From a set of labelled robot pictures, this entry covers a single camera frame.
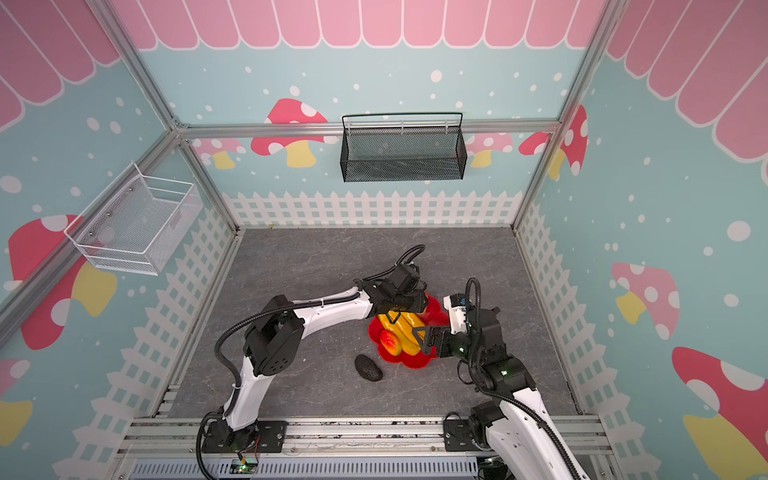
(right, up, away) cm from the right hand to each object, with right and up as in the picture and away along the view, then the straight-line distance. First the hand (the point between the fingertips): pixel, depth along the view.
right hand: (425, 330), depth 76 cm
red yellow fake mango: (-9, -6, +9) cm, 14 cm away
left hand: (+1, +4, +15) cm, 16 cm away
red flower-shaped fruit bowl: (+4, 0, +18) cm, 18 cm away
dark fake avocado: (-15, -12, +5) cm, 20 cm away
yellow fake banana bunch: (-5, -2, +14) cm, 15 cm away
